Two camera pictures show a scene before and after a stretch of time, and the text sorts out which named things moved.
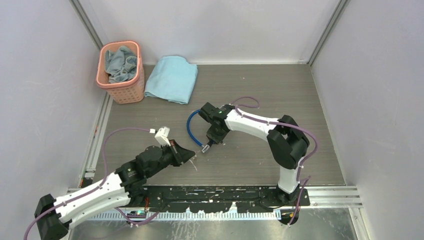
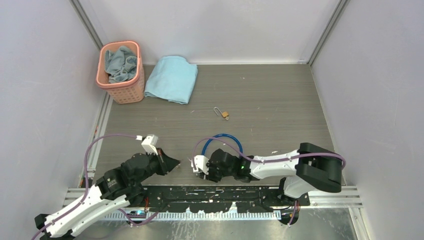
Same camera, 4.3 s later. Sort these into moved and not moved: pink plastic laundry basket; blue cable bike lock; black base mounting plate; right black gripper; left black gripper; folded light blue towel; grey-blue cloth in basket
Moved: blue cable bike lock; right black gripper; left black gripper
Not moved: pink plastic laundry basket; black base mounting plate; folded light blue towel; grey-blue cloth in basket
